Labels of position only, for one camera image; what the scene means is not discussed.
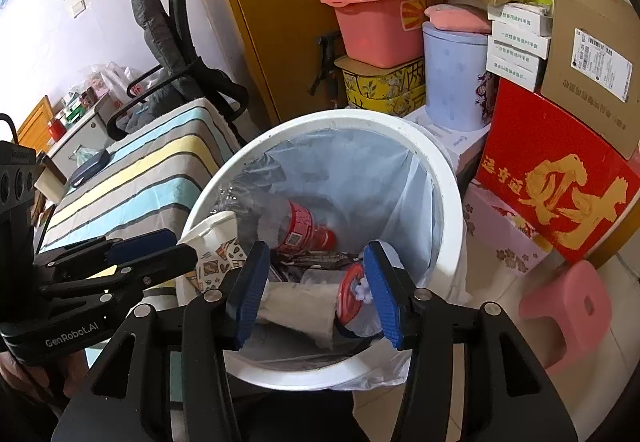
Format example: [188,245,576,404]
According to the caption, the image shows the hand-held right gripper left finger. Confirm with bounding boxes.
[50,240,271,442]

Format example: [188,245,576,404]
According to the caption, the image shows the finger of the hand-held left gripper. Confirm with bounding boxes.
[32,228,177,273]
[40,242,198,303]

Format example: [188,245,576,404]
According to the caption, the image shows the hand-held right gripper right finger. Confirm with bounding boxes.
[362,240,581,442]

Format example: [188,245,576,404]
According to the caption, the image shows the cream paper cup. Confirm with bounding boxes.
[182,211,248,295]

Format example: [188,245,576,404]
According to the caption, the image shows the brown snack wrapper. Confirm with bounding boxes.
[272,252,351,271]

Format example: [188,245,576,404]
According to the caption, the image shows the clear bottle with red label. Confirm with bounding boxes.
[215,157,338,255]

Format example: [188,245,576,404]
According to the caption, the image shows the white round trash bin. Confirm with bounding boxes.
[175,109,463,391]

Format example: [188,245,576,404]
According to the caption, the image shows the translucent bin liner bag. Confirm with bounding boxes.
[220,124,436,390]

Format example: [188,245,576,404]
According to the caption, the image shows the person's left hand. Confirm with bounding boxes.
[0,349,90,403]

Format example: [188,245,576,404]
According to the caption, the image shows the navy blue case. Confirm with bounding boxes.
[67,149,111,188]

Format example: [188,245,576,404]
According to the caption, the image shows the beige container with brown lid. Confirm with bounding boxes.
[34,154,68,200]

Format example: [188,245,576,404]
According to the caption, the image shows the pink floral box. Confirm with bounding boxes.
[462,184,553,275]

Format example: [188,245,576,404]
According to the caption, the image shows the white nightstand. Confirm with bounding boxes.
[47,94,118,175]

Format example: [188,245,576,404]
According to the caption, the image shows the green and white carton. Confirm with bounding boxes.
[62,92,93,118]

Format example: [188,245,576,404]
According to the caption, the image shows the white plastic bag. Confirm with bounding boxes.
[100,62,151,108]

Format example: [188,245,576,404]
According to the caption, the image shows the wooden headboard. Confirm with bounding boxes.
[15,94,53,155]

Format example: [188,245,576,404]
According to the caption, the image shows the large white carton box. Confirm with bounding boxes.
[400,107,493,183]

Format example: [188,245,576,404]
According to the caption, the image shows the clear plastic bag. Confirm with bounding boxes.
[75,64,116,95]

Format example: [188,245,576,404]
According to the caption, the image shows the pink plastic stool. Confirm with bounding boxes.
[517,259,613,370]

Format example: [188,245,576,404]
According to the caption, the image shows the yellow patterned box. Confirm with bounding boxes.
[334,54,428,110]

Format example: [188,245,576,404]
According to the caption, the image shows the red gift box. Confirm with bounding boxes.
[475,78,640,265]

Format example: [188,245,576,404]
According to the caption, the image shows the grey chair cushion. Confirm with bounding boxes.
[131,0,201,98]

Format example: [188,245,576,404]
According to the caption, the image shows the lilac bucket with pink lid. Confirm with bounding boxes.
[421,4,493,132]

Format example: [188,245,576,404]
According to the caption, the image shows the black office chair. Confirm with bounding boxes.
[106,0,251,143]

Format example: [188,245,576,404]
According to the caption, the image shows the pink plastic tub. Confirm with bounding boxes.
[320,0,451,70]

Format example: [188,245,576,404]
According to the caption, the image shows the wooden wardrobe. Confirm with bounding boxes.
[177,0,396,128]

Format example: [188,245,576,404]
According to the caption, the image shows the brown cardboard box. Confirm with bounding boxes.
[540,0,640,160]

